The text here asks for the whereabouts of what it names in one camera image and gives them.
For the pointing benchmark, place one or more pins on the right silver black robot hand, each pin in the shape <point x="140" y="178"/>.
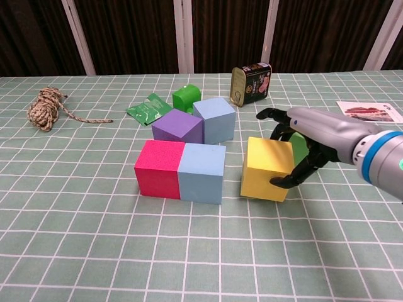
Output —
<point x="324" y="132"/>

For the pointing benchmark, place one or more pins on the white metal frame post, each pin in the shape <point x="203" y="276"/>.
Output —
<point x="269" y="31"/>
<point x="387" y="31"/>
<point x="79" y="41"/>
<point x="184" y="37"/>

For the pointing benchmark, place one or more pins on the light blue foam cube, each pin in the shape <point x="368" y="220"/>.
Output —
<point x="214" y="121"/>
<point x="201" y="176"/>

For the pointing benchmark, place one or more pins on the black luncheon meat tin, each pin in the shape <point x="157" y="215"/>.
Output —
<point x="252" y="85"/>

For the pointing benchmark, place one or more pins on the postcard with red building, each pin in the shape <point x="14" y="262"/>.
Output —
<point x="371" y="111"/>

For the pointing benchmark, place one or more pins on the purple foam cube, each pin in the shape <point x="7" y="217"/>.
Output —
<point x="176" y="126"/>

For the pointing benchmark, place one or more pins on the green checked tablecloth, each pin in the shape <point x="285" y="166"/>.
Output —
<point x="252" y="245"/>

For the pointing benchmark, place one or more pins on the green foil sachet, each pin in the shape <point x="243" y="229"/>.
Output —
<point x="148" y="110"/>

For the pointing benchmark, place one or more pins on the pink foam cube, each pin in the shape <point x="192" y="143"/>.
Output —
<point x="157" y="170"/>

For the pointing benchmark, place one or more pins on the yellow foam cube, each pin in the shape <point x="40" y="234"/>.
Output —
<point x="264" y="170"/>

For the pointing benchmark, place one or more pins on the green foam cube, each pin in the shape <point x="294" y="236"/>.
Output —
<point x="298" y="146"/>

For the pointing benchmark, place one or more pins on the green plastic building brick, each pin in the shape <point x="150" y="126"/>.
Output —
<point x="185" y="97"/>

